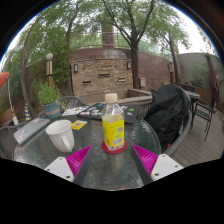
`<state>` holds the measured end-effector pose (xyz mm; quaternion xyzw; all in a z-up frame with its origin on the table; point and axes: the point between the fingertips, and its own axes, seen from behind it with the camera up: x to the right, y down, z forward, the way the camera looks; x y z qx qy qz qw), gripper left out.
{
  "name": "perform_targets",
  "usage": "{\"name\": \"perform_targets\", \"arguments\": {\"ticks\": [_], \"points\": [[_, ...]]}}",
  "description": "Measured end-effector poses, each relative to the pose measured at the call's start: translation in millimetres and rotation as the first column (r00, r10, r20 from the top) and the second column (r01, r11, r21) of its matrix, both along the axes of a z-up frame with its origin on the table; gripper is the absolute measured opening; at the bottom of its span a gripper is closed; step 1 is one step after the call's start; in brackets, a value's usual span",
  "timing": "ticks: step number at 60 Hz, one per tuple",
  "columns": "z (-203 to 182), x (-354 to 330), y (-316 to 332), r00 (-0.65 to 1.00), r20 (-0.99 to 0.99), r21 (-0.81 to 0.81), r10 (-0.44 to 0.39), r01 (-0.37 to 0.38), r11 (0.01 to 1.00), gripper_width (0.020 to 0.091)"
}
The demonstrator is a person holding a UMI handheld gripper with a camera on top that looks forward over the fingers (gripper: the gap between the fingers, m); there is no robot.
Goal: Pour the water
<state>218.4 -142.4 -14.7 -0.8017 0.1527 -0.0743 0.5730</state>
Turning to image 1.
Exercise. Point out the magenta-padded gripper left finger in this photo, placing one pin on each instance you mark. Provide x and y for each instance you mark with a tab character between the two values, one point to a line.
56	166

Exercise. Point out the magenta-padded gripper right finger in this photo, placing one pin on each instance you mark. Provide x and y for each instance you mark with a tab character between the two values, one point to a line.
165	165

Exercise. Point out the yellow-labelled clear drink bottle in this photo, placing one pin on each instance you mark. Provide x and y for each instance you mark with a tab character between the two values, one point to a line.
113	130

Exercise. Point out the white ceramic mug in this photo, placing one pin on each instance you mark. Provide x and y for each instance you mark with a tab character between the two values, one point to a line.
60	133

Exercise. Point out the grey laptop with stickers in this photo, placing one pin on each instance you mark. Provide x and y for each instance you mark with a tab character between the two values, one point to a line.
30	130

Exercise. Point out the small yellow card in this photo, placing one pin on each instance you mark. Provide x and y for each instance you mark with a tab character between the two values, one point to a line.
79	124

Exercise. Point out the black jacket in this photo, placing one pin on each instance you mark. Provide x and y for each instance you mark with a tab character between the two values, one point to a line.
166	113

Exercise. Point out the white sticker sheet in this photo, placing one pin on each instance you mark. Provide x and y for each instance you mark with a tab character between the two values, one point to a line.
75	110

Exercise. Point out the yellow blue striped cone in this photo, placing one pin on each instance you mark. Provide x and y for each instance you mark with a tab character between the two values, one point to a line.
27	113

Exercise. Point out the black laptop with stickers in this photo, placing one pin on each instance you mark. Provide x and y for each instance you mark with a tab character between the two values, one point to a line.
131	113

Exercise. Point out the black metal slatted chair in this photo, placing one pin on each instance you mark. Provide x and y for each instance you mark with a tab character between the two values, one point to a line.
203	115

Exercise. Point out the green plant in teal pot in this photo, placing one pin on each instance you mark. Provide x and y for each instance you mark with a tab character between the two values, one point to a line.
49	95

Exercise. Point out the round dark patio table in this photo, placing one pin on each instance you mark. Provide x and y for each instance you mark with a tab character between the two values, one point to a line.
193	95

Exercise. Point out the leaning brown tree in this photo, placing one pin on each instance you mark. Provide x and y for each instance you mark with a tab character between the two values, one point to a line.
23	76

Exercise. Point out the closed maroon patio umbrella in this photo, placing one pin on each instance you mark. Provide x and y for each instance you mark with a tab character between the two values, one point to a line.
212	76

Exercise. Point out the dark forked tree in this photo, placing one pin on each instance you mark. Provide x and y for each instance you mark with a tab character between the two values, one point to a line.
134	66

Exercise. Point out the grey wall utility box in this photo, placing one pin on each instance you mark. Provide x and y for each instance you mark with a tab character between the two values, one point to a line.
142	82

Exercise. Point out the slim wooden lamp post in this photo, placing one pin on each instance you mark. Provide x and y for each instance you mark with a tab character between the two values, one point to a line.
171	75

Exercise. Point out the wooden lamp post, globe light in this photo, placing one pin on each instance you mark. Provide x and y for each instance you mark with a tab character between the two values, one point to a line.
49	70

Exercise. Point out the black wall lantern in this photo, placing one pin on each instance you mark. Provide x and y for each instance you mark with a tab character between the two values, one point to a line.
129	65
76	68

